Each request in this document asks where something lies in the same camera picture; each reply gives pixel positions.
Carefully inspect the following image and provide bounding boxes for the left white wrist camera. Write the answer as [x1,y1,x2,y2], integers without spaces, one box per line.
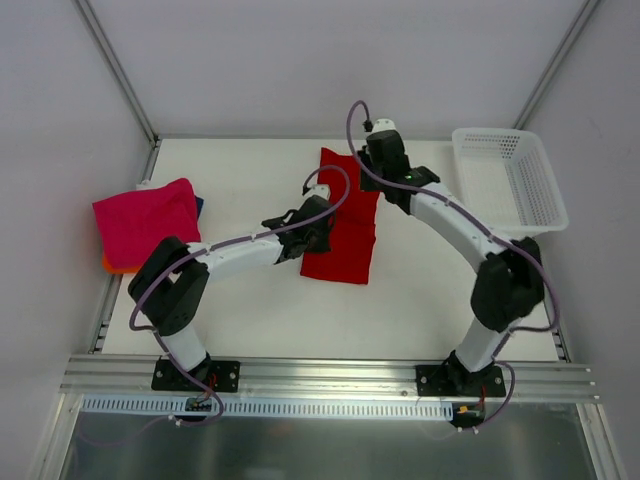
[303,184,331,200]

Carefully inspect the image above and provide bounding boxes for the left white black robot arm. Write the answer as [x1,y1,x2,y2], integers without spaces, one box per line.
[128,194,337,390]

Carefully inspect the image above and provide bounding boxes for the folded white t shirt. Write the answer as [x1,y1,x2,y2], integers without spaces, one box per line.
[135,180,153,191]

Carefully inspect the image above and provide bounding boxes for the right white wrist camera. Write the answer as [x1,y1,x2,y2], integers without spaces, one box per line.
[371,118,396,133]

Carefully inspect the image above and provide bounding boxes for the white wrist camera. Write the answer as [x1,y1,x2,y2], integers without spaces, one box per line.
[303,184,331,200]
[371,118,396,133]

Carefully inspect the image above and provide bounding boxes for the folded navy blue t shirt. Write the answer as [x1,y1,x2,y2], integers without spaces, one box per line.
[195,196,204,219]

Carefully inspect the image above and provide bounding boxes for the red t shirt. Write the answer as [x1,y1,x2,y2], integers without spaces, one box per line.
[300,147,379,285]

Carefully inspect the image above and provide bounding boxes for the left aluminium frame post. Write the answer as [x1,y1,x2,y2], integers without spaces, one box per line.
[72,0,160,147]

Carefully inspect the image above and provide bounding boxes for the folded orange t shirt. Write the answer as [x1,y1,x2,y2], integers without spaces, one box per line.
[101,252,136,275]

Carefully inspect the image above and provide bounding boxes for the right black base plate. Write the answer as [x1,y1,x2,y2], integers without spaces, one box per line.
[415,363,506,398]

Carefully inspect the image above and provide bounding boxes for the white plastic basket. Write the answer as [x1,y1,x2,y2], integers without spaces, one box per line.
[452,128,569,238]

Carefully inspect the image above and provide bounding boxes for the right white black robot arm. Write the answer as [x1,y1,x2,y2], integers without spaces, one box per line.
[357,123,544,396]

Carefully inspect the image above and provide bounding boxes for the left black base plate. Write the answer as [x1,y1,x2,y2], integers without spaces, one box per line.
[151,358,241,393]

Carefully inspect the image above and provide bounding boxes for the white slotted cable duct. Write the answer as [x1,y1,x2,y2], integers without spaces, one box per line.
[81,395,454,421]

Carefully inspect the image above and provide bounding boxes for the right aluminium frame post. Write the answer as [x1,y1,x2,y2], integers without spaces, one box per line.
[512,0,603,130]

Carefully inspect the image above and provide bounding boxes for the folded pink t shirt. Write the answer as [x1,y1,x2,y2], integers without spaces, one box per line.
[92,178,201,274]

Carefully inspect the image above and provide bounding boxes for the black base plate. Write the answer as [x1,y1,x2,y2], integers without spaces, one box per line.
[415,363,506,398]
[151,358,241,393]

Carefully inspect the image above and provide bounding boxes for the aluminium mounting rail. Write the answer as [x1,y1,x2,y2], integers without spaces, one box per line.
[60,354,602,404]

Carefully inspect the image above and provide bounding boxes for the aluminium frame post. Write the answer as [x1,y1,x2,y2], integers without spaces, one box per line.
[512,0,603,130]
[72,0,160,147]

